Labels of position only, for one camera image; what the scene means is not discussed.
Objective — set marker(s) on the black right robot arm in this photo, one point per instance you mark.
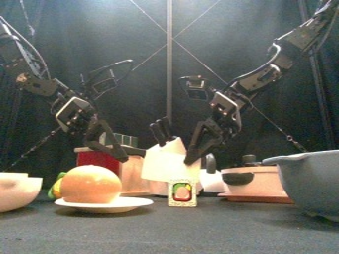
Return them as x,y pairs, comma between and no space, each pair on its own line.
281,56

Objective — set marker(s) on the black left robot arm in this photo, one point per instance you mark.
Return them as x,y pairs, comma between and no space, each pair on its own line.
26,76

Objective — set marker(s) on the toy sushi roll piece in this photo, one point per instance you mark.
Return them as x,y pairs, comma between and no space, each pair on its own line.
181,193

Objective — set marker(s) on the dark green block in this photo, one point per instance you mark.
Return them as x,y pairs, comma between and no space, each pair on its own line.
123,139

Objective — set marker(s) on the red box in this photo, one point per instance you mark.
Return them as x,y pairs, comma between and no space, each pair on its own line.
96,158

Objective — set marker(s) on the white knife block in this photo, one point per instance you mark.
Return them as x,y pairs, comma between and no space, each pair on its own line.
165,163

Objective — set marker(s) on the beige wooden box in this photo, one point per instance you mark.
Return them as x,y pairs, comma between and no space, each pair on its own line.
133,175

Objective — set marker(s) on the white toy kettle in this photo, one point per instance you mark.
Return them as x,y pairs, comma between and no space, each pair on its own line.
212,181

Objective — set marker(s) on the orange toy fruit ball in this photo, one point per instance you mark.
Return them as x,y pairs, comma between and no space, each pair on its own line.
89,184

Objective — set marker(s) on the pink toy pot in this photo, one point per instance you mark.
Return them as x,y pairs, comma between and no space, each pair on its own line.
253,183

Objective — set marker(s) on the green yellow toy vegetable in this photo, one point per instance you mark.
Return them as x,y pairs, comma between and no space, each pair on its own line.
55,189

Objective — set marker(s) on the white plate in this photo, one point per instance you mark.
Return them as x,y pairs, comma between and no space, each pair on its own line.
105,204

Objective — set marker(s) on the orange wooden tray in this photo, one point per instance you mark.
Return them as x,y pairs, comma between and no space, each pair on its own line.
255,198

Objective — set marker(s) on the white bowl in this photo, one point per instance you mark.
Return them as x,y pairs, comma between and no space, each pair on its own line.
16,191

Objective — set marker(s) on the grey plastic bowl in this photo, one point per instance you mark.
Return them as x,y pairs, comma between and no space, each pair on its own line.
308,182

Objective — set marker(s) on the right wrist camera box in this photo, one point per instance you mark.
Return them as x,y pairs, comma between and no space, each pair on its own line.
196,87

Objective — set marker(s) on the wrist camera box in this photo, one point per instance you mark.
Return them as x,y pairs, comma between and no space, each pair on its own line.
105,78
196,87

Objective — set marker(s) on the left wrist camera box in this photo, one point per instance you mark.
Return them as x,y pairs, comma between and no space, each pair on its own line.
105,78

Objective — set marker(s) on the grey metal frame pole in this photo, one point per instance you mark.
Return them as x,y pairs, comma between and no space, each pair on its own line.
168,56

